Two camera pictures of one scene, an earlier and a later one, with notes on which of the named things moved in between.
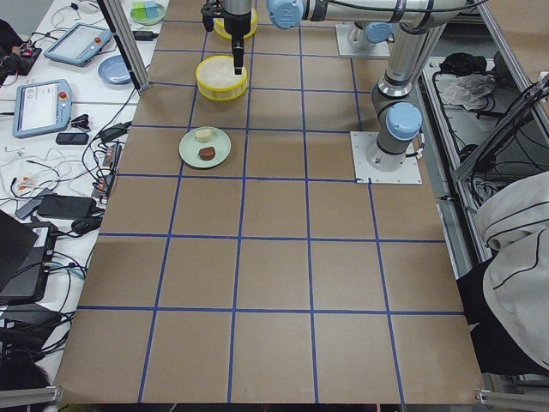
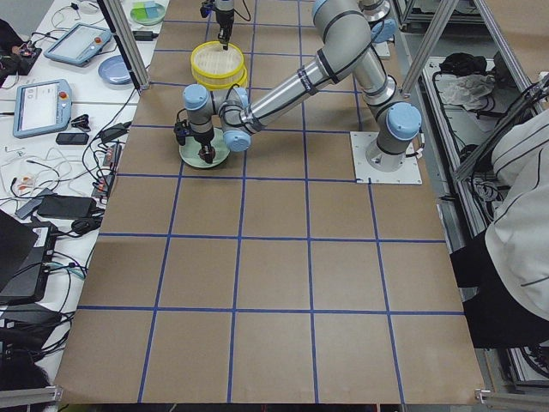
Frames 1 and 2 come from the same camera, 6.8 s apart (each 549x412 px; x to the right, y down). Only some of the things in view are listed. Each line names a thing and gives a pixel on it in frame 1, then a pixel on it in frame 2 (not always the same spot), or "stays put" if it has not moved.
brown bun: x=207 y=154 stays put
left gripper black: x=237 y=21 → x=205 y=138
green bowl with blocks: x=147 y=12 stays put
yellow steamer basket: x=220 y=28 → x=210 y=61
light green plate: x=190 y=148 stays put
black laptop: x=26 y=251 stays put
